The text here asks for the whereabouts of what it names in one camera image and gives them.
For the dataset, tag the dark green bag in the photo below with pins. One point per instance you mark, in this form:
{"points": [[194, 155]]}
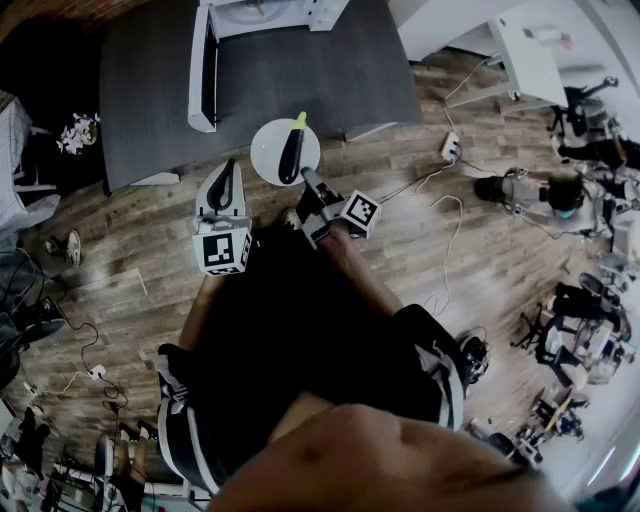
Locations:
{"points": [[490, 189]]}

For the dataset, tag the dark purple eggplant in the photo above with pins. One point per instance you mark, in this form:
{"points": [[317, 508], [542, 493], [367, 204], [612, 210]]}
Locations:
{"points": [[291, 155]]}

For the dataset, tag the person's face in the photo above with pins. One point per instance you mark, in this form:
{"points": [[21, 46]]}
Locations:
{"points": [[380, 465]]}

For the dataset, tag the white charger block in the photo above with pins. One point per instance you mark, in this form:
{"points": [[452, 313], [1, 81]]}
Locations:
{"points": [[97, 373]]}

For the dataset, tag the cluttered work desk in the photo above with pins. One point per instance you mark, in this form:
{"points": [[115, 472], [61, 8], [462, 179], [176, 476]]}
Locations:
{"points": [[585, 330]]}

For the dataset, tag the white round plate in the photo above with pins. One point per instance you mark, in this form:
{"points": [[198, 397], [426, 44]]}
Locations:
{"points": [[265, 150]]}

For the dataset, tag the white desk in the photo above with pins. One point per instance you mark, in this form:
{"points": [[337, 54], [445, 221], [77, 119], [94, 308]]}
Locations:
{"points": [[530, 60]]}

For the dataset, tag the white flower bouquet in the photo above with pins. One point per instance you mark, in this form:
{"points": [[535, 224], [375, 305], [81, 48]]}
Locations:
{"points": [[75, 132]]}

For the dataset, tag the person's black striped shirt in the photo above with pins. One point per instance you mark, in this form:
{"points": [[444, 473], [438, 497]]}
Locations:
{"points": [[300, 325]]}

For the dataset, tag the white checked cloth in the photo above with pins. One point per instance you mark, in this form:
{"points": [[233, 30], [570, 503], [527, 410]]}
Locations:
{"points": [[12, 165]]}

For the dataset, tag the black office chair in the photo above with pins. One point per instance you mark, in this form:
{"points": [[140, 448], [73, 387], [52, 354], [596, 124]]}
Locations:
{"points": [[575, 110], [532, 327]]}

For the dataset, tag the white power strip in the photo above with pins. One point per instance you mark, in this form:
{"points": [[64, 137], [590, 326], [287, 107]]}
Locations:
{"points": [[450, 146]]}

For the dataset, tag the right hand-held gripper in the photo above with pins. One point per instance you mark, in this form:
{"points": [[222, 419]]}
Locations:
{"points": [[361, 212]]}

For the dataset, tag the person's left forearm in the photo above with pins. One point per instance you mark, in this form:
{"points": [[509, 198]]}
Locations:
{"points": [[195, 310]]}

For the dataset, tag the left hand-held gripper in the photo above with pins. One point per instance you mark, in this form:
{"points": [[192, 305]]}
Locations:
{"points": [[220, 250]]}

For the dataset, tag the person's right forearm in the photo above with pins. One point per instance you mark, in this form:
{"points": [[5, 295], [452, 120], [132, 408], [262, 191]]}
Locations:
{"points": [[360, 272]]}

